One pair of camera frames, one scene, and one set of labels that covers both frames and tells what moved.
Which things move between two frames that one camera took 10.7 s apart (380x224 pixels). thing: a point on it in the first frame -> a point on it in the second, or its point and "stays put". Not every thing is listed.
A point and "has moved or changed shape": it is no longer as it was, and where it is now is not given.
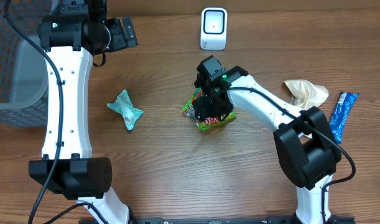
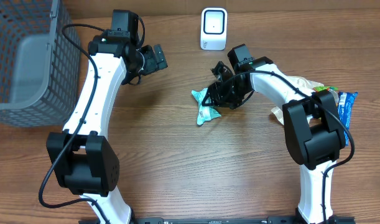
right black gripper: x=203 y=112 -> x=216 y=95
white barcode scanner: x=213 y=33 stays put
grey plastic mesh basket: x=19 y=76 stays put
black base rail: x=223 y=220 stays put
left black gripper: x=120 y=40 -> x=153 y=63
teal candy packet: x=124 y=106 has moved or changed shape
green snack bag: x=189 y=111 -> x=319 y=88
